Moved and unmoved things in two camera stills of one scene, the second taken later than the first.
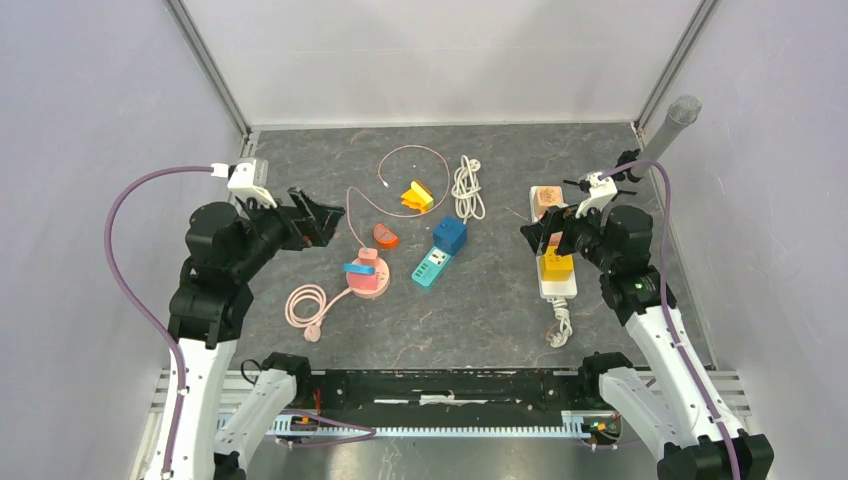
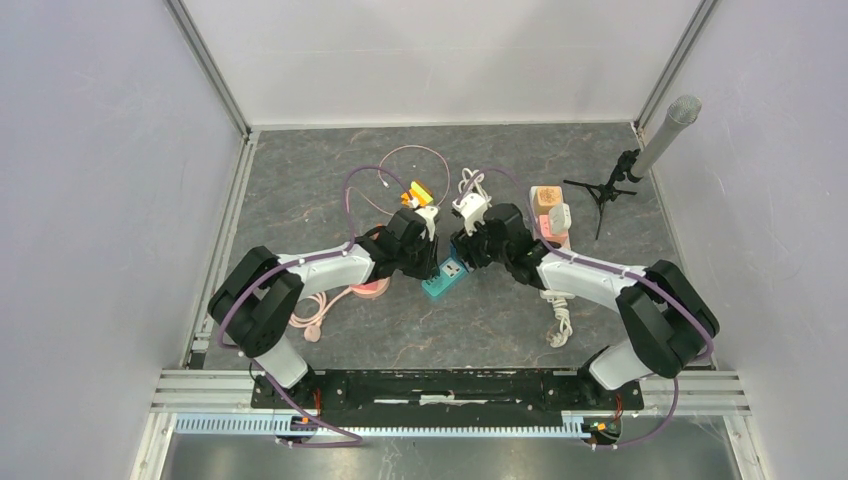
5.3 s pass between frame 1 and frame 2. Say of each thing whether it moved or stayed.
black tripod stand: stayed
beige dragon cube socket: stayed
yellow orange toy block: stayed
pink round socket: stayed
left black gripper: moved
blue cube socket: moved
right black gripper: moved
